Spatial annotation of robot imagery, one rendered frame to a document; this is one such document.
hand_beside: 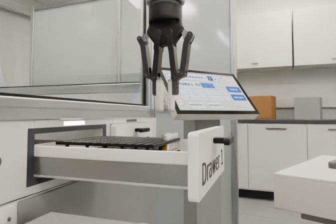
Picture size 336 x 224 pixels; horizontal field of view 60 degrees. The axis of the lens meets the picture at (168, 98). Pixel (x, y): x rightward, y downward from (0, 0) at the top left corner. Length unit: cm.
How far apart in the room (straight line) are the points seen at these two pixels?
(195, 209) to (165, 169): 107
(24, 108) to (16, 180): 13
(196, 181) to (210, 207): 113
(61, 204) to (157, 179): 29
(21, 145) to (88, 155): 13
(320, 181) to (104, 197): 56
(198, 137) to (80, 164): 24
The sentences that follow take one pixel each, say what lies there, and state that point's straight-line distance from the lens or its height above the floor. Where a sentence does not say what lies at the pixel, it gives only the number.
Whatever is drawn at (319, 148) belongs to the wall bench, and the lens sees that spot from 350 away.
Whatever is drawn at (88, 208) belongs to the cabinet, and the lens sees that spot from 83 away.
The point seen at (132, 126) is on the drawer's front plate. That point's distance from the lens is 98.
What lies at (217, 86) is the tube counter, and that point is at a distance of 159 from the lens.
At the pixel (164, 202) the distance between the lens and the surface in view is 247.
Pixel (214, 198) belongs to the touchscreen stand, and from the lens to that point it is 161.
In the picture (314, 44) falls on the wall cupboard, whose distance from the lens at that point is 392.
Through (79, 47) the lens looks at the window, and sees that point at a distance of 80.
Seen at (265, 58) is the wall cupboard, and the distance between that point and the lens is 388.
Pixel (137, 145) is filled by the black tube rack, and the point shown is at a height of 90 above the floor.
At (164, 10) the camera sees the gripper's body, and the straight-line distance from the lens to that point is 64.
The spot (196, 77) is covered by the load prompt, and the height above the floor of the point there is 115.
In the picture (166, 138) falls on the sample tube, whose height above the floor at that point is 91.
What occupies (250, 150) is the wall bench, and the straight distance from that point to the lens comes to 351.
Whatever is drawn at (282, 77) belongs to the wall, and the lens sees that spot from 420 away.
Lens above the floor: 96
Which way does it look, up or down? 3 degrees up
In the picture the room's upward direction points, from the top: straight up
